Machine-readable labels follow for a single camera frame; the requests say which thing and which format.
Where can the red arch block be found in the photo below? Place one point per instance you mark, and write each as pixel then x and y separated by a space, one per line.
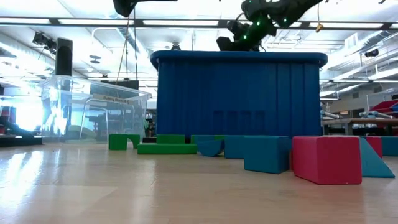
pixel 374 144

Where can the large blue plastic bin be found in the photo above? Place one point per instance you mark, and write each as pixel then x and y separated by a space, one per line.
pixel 236 93

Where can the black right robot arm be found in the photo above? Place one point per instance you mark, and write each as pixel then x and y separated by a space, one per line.
pixel 289 7

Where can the clear plastic block container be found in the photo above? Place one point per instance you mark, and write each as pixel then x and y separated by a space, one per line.
pixel 62 93

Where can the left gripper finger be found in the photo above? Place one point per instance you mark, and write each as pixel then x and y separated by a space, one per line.
pixel 124 7

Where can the small black dome fixture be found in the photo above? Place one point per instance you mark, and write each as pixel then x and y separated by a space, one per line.
pixel 175 46

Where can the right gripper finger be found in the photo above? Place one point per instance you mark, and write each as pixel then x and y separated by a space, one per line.
pixel 231 45

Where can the red storage bin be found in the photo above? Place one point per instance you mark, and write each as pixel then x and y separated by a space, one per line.
pixel 387 107

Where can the blue half-round block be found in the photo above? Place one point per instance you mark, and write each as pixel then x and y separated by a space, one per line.
pixel 211 147

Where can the blue wedge block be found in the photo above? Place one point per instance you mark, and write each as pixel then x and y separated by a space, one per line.
pixel 374 165

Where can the black ceiling column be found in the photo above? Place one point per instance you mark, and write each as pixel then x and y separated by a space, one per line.
pixel 63 59

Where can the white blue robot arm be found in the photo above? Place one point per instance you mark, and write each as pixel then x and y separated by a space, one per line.
pixel 329 115
pixel 373 115

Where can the wooden background table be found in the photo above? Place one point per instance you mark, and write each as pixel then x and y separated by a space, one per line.
pixel 357 122

